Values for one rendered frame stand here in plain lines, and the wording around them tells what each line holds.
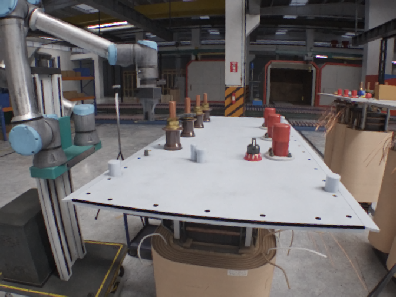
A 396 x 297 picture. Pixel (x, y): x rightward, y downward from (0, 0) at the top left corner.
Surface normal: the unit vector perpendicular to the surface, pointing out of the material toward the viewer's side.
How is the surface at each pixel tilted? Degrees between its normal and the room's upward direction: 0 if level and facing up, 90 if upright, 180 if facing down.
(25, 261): 90
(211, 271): 90
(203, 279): 90
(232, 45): 90
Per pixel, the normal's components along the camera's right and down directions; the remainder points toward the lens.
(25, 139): 0.17, 0.33
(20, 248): -0.04, 0.25
